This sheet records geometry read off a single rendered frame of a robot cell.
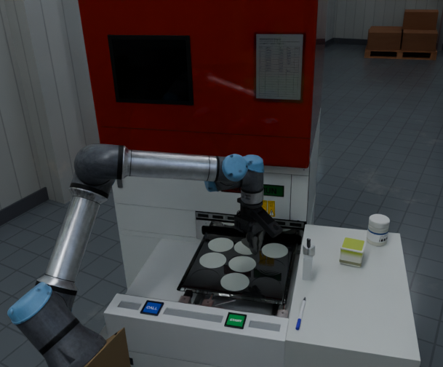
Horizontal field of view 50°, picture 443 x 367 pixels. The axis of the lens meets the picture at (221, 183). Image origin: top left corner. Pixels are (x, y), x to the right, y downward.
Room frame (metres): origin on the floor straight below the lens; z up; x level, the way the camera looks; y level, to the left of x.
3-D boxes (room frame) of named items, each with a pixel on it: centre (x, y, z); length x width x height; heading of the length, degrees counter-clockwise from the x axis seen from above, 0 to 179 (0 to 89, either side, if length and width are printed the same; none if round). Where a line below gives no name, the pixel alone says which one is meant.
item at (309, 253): (1.25, -0.27, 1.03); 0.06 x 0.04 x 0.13; 165
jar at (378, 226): (1.44, -0.56, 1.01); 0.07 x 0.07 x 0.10
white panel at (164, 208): (1.69, 0.06, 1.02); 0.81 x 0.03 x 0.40; 75
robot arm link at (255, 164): (1.39, -0.10, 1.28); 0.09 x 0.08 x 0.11; 106
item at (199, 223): (1.63, -0.10, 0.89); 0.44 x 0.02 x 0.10; 75
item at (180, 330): (1.09, 0.09, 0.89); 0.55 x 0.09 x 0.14; 75
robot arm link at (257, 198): (1.39, -0.10, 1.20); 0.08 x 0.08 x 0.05
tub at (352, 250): (1.33, -0.44, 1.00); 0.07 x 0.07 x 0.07; 66
